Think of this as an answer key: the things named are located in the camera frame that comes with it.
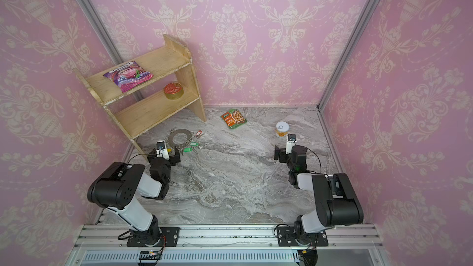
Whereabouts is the metal key organizer ring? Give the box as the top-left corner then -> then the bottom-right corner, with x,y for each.
167,128 -> 194,149

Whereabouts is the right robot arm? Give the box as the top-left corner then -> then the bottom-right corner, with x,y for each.
274,145 -> 364,246

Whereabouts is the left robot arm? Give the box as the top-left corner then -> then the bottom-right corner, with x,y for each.
87,149 -> 181,249

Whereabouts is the yellow can white lid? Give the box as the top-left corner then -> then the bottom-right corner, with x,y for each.
275,121 -> 289,137

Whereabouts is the green orange food packet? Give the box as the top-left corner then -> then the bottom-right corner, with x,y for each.
220,108 -> 247,129

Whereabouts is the wooden two-tier shelf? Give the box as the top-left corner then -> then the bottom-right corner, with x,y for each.
73,34 -> 207,153

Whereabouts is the red lid round tin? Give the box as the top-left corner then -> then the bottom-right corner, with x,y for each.
163,82 -> 184,100

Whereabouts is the purple snack bag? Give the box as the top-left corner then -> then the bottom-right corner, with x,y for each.
103,61 -> 153,92

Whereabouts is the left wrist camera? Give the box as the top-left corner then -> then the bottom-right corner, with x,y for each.
156,140 -> 170,160

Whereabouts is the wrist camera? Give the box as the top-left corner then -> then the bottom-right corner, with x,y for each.
156,140 -> 170,160
285,134 -> 297,154

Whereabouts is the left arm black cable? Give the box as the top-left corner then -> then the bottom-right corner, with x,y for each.
127,153 -> 150,165

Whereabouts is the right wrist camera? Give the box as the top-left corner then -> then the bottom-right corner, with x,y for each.
285,134 -> 297,154

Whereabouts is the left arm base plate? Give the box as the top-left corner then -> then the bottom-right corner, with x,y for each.
126,227 -> 181,248

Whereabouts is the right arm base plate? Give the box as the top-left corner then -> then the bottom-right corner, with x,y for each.
273,224 -> 329,248

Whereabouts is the aluminium mounting rail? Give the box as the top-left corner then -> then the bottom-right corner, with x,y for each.
74,224 -> 384,250

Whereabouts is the slotted cable duct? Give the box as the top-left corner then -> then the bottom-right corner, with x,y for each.
71,249 -> 299,266

